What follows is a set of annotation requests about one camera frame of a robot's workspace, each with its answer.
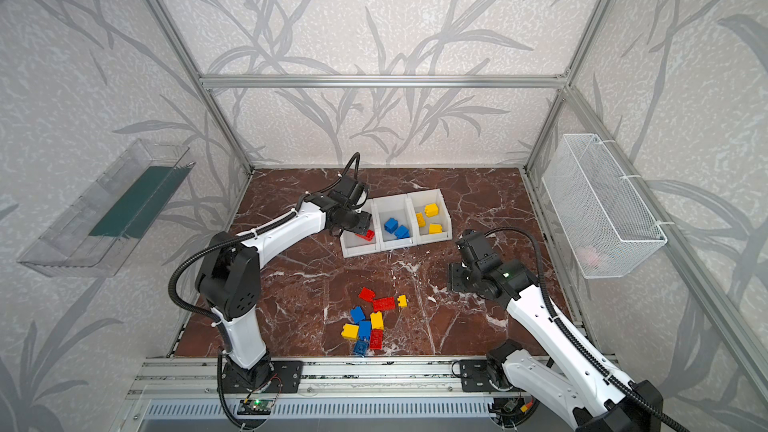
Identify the blue lego brick top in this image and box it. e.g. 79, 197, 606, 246
384, 218, 399, 234

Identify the blue lego brick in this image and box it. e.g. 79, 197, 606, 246
384, 218, 399, 234
357, 320, 372, 341
393, 225, 410, 240
350, 306, 366, 324
353, 339, 369, 357

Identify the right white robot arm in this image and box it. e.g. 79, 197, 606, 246
449, 229, 684, 431

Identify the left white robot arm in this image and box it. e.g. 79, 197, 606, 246
167, 176, 371, 390

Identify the left white bin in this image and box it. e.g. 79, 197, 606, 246
340, 200, 381, 258

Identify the white bin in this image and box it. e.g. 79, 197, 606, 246
406, 189, 453, 245
340, 200, 381, 258
373, 194, 415, 251

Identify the middle white bin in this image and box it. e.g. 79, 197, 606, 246
373, 194, 415, 251

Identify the right white bin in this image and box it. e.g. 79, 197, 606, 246
406, 189, 453, 245

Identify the red lego brick square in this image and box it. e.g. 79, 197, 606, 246
358, 287, 376, 303

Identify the red eight-stud lego brick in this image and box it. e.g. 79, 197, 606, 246
372, 297, 397, 312

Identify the pink object in basket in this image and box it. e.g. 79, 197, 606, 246
576, 246, 605, 269

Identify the red lego brick bottom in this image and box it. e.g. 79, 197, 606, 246
369, 329, 384, 350

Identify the blue lego brick bottom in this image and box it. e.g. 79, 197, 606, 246
353, 339, 369, 357

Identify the green circuit board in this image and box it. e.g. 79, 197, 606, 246
237, 399, 275, 417

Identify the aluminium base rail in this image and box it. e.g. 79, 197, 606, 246
126, 356, 511, 400

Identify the white wire mesh basket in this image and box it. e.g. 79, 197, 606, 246
542, 133, 667, 279

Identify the clear plastic wall tray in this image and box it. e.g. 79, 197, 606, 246
18, 139, 195, 278

